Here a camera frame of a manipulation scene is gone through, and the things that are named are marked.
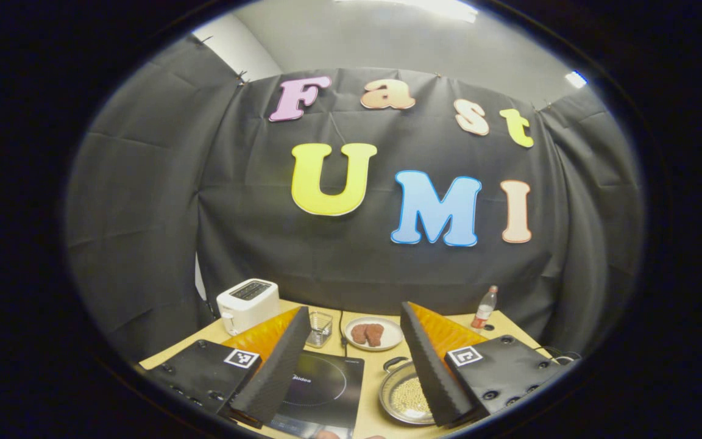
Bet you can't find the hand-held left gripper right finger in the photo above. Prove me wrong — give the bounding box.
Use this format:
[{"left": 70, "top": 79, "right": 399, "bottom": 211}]
[{"left": 400, "top": 301, "right": 578, "bottom": 428}]

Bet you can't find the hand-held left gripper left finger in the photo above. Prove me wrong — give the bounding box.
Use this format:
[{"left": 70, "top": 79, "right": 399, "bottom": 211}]
[{"left": 144, "top": 306, "right": 313, "bottom": 428}]

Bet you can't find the steel pot with black handles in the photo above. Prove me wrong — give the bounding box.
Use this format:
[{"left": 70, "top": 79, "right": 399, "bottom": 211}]
[{"left": 378, "top": 356, "right": 444, "bottom": 426}]

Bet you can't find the black induction cooktop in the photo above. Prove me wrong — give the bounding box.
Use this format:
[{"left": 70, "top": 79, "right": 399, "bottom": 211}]
[{"left": 269, "top": 349, "right": 366, "bottom": 439}]

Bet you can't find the pile of yellow soybeans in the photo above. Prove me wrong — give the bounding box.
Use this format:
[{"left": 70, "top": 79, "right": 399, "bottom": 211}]
[{"left": 399, "top": 377, "right": 434, "bottom": 419}]

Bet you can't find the white round plate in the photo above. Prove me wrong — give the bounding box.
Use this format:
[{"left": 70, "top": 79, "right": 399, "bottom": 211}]
[{"left": 344, "top": 316, "right": 405, "bottom": 352}]

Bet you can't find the clear glass cup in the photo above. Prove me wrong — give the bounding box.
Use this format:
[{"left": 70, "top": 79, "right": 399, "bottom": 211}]
[{"left": 307, "top": 311, "right": 333, "bottom": 349}]

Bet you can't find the white toaster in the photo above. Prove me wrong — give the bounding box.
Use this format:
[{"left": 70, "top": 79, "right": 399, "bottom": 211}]
[{"left": 216, "top": 279, "right": 280, "bottom": 337}]

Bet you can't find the clear bottle with red label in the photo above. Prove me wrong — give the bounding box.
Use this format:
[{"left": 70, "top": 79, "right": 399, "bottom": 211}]
[{"left": 471, "top": 285, "right": 499, "bottom": 330}]

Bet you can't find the black backdrop cloth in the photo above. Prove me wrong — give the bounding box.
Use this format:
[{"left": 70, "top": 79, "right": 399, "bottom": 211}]
[{"left": 65, "top": 34, "right": 644, "bottom": 362}]

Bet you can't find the thin dark cable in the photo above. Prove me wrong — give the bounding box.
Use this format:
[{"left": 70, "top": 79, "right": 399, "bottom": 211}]
[{"left": 534, "top": 345, "right": 583, "bottom": 367}]

